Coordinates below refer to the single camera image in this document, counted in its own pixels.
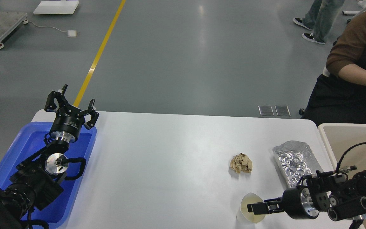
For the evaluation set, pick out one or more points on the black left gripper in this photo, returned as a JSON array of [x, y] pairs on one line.
[[69, 121]]

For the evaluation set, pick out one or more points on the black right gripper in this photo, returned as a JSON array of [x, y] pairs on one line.
[[296, 202]]

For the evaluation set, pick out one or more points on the white paper cup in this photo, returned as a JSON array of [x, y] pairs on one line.
[[246, 217]]

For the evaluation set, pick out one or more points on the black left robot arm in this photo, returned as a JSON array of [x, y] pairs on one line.
[[37, 181]]

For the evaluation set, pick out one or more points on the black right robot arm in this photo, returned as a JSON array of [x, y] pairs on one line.
[[333, 192]]

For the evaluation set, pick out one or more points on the crumpled aluminium foil tray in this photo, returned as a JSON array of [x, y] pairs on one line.
[[294, 160]]

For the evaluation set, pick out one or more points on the crumpled brown paper ball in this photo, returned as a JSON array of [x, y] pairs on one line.
[[241, 163]]

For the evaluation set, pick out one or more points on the beige plastic bin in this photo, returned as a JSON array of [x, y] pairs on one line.
[[338, 137]]

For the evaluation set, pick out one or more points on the right metal floor plate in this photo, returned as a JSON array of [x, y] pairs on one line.
[[282, 110]]

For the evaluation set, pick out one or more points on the metal floor plate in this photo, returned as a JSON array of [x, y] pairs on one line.
[[282, 110], [265, 110]]

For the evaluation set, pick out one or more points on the left metal floor plate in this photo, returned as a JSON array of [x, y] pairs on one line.
[[265, 110]]

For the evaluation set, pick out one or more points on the white flat board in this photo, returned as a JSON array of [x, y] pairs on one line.
[[49, 7]]

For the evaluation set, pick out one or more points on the seated person in black jacket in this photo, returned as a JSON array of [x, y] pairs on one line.
[[339, 96]]

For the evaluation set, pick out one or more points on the walking person in jeans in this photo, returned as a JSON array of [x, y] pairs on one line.
[[319, 20]]

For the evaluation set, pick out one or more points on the white power adapter with cable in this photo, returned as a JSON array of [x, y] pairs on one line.
[[69, 33]]

